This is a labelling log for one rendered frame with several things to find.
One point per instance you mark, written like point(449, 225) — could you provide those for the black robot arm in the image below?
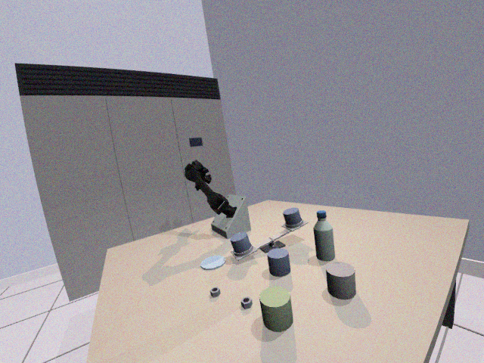
point(193, 172)

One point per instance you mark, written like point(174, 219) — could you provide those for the small grey hex nut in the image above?
point(246, 302)
point(214, 292)

